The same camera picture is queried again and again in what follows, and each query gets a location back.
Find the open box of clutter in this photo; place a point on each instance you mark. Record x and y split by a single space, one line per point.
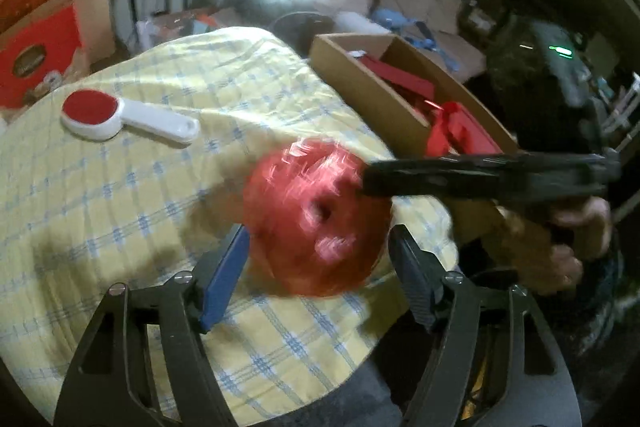
180 24

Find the person's right hand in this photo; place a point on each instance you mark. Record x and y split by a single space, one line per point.
535 257

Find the red ribbon ball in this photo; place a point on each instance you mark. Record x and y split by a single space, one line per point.
310 227

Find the large cardboard box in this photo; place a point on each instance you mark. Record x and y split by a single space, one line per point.
370 92

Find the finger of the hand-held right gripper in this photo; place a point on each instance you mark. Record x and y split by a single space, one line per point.
435 177

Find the white dome device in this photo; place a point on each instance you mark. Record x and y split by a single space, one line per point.
357 22

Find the yellow plaid tablecloth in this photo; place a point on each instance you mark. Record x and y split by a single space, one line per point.
150 207

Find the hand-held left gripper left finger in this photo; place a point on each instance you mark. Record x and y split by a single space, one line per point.
225 279

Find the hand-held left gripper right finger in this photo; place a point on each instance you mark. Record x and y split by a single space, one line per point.
412 279

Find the red white lint brush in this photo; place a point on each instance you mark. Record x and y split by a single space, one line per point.
100 117

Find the brown cardboard carton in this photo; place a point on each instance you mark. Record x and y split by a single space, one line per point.
97 17

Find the person's grey trouser leg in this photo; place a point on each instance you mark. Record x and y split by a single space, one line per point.
345 397

